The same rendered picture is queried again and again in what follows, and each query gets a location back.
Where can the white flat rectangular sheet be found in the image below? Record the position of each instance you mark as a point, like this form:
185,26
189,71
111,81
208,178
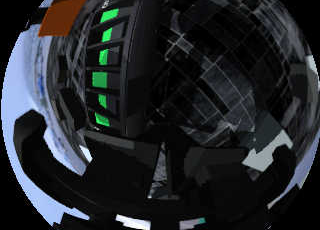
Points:
86,153

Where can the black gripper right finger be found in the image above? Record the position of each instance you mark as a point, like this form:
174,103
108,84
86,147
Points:
184,157

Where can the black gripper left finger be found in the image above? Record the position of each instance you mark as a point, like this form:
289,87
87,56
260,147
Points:
140,152

